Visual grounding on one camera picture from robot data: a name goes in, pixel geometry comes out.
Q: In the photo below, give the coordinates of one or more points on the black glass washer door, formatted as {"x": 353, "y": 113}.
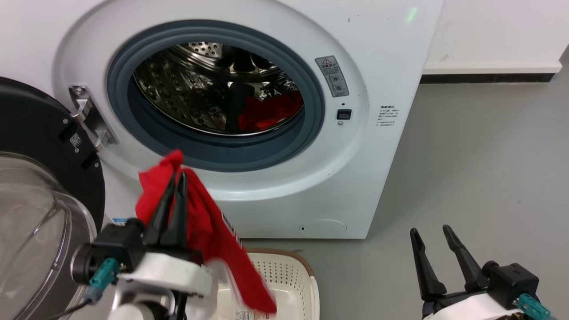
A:
{"x": 31, "y": 133}

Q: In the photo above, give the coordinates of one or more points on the grey rubber door gasket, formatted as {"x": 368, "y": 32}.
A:
{"x": 213, "y": 151}

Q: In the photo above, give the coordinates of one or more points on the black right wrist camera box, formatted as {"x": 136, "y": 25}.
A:
{"x": 511, "y": 282}

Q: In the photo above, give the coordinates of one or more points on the round filter cover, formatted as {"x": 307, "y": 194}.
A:
{"x": 324, "y": 227}

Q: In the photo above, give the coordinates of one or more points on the stainless steel washer drum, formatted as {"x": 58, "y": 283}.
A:
{"x": 178, "y": 89}

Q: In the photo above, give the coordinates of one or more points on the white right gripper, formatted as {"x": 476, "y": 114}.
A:
{"x": 466, "y": 306}

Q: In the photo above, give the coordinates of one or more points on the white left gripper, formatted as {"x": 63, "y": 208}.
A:
{"x": 169, "y": 271}

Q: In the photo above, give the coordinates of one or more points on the cream perforated laundry basket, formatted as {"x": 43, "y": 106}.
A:
{"x": 289, "y": 280}

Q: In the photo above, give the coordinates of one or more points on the white and black baseboard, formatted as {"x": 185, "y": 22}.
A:
{"x": 489, "y": 73}

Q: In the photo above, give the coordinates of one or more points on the grey warning sticker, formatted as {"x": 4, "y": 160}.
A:
{"x": 332, "y": 75}

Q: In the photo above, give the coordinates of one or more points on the white front-load washing machine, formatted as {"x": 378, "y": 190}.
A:
{"x": 378, "y": 53}

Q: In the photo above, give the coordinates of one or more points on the small QR code sticker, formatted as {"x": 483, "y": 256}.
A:
{"x": 76, "y": 140}

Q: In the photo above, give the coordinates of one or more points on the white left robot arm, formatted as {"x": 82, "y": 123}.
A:
{"x": 138, "y": 306}

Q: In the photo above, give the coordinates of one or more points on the red cloth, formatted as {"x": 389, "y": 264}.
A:
{"x": 266, "y": 113}

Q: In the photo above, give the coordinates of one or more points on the metal door hinge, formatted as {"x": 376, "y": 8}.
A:
{"x": 91, "y": 118}

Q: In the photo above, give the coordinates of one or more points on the red garment with white print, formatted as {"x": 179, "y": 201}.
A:
{"x": 209, "y": 222}

